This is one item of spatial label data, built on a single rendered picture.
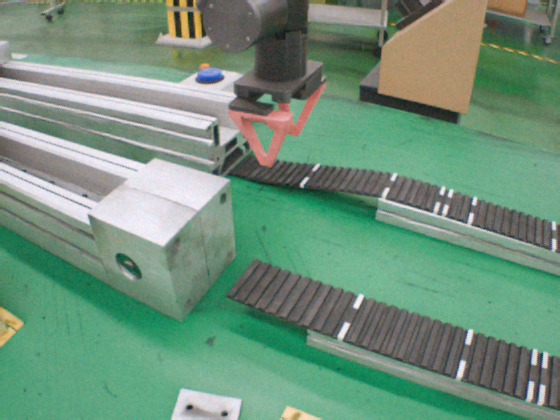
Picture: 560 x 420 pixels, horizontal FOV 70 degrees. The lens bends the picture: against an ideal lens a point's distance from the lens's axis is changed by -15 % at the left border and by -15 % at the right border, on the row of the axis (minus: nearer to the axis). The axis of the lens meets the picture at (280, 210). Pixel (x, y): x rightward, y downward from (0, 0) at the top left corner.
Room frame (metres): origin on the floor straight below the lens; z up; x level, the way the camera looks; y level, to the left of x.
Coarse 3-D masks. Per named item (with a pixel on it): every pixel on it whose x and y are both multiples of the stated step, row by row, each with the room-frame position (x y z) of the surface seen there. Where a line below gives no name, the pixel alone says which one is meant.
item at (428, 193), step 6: (426, 186) 0.42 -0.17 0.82; (432, 186) 0.42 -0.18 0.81; (438, 186) 0.42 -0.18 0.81; (420, 192) 0.41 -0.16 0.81; (426, 192) 0.41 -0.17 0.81; (432, 192) 0.41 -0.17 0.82; (420, 198) 0.39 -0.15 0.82; (426, 198) 0.40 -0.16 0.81; (432, 198) 0.40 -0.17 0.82; (414, 204) 0.39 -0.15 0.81; (420, 204) 0.38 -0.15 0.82; (426, 204) 0.38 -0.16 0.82; (432, 204) 0.39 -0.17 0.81; (426, 210) 0.38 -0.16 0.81
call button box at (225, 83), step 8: (224, 72) 0.71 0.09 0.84; (184, 80) 0.68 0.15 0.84; (192, 80) 0.68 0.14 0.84; (200, 80) 0.67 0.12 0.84; (216, 80) 0.66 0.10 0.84; (224, 80) 0.67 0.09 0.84; (232, 80) 0.67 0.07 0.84; (208, 88) 0.64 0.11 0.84; (216, 88) 0.64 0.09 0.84; (224, 88) 0.65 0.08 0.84; (232, 88) 0.66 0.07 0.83
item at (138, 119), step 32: (32, 64) 0.76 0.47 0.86; (0, 96) 0.67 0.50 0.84; (32, 96) 0.62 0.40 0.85; (64, 96) 0.59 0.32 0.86; (96, 96) 0.58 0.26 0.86; (128, 96) 0.62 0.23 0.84; (160, 96) 0.59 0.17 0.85; (192, 96) 0.56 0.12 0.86; (224, 96) 0.55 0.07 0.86; (32, 128) 0.64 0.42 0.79; (64, 128) 0.59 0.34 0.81; (96, 128) 0.55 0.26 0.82; (128, 128) 0.52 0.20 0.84; (160, 128) 0.51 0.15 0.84; (192, 128) 0.47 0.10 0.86; (224, 128) 0.54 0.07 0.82; (192, 160) 0.48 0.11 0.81; (224, 160) 0.49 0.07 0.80
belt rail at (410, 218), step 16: (384, 208) 0.40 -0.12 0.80; (400, 208) 0.39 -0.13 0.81; (416, 208) 0.38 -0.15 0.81; (400, 224) 0.39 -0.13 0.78; (416, 224) 0.38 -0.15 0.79; (432, 224) 0.38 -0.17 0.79; (448, 224) 0.36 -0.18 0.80; (464, 224) 0.36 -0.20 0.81; (448, 240) 0.36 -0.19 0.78; (464, 240) 0.35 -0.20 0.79; (480, 240) 0.35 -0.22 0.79; (496, 240) 0.34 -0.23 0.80; (512, 240) 0.33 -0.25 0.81; (496, 256) 0.34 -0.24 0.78; (512, 256) 0.33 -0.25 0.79; (528, 256) 0.32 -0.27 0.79; (544, 256) 0.31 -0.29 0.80
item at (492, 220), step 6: (492, 204) 0.39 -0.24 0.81; (498, 204) 0.39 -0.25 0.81; (486, 210) 0.38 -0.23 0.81; (492, 210) 0.38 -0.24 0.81; (498, 210) 0.37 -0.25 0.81; (486, 216) 0.36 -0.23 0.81; (492, 216) 0.37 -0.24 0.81; (498, 216) 0.36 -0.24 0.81; (486, 222) 0.35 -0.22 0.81; (492, 222) 0.36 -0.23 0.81; (498, 222) 0.35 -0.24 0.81; (480, 228) 0.35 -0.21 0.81; (486, 228) 0.35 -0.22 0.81; (492, 228) 0.35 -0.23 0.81; (498, 228) 0.35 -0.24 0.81
